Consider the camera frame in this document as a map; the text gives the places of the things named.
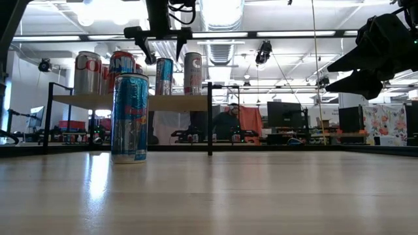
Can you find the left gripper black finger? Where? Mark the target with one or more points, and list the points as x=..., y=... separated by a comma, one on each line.
x=183, y=37
x=145, y=47

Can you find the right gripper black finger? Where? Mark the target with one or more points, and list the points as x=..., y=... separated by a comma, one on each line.
x=362, y=85
x=359, y=63

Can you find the orange Fanta can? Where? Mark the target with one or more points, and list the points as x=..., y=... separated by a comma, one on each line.
x=122, y=62
x=139, y=69

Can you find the white Celsius palm can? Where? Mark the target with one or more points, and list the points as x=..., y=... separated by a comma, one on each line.
x=192, y=78

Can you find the silver Diet Coke can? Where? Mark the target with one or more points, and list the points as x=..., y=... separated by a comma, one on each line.
x=87, y=78
x=104, y=81

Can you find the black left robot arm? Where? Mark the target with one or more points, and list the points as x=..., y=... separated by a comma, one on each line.
x=8, y=19

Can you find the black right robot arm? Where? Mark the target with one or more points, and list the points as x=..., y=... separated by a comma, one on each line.
x=411, y=13

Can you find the black computer monitor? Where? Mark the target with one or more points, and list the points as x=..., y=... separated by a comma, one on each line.
x=351, y=119
x=284, y=114

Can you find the floral patterned cloth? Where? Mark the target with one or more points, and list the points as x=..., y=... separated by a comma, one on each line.
x=385, y=124

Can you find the white box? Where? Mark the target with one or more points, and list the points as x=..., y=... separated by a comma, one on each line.
x=388, y=141

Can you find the black cabinet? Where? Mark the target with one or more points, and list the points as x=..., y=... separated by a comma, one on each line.
x=412, y=124

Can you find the black overhead crossbar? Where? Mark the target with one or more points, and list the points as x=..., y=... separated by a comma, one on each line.
x=251, y=34

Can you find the white hanging cloth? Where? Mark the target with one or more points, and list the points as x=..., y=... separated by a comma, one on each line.
x=166, y=125

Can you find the black ceiling spotlight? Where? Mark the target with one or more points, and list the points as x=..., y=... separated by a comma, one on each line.
x=44, y=65
x=264, y=52

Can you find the person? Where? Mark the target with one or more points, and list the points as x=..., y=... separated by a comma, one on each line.
x=227, y=124

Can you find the orange hanging cloth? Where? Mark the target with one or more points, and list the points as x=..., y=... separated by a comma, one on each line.
x=251, y=122

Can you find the grey computer monitor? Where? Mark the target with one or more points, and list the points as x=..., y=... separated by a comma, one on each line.
x=36, y=117

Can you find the silver ventilation duct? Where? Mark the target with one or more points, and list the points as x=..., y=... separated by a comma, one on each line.
x=222, y=19

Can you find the wooden shelf with black frame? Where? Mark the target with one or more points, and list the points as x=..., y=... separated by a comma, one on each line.
x=179, y=102

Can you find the black aluminium table frame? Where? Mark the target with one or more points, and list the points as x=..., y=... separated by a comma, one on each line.
x=19, y=150

